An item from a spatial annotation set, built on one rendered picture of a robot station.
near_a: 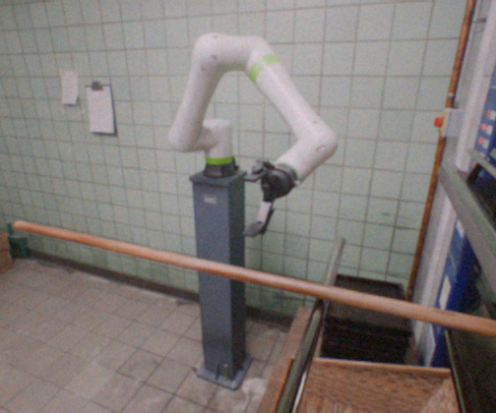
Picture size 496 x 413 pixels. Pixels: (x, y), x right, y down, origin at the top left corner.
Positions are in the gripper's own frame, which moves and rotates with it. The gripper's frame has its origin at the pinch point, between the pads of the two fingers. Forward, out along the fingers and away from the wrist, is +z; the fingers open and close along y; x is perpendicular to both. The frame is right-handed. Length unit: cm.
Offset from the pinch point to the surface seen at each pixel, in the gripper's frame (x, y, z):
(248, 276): -2.5, 14.0, 7.4
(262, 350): 26, 134, -87
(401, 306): -34.4, 13.3, 6.8
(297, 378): -19.2, 16.4, 27.9
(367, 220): -25, 46, -115
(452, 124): -50, -12, -79
